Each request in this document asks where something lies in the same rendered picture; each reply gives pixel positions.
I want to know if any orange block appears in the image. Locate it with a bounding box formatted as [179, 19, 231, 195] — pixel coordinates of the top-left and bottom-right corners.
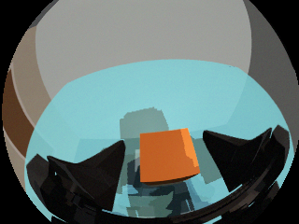
[139, 128, 201, 186]

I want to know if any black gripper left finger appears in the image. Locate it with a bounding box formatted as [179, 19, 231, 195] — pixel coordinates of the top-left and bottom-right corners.
[46, 139, 126, 212]

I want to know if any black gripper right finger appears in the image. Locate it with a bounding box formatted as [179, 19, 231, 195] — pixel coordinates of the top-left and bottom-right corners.
[202, 127, 273, 193]

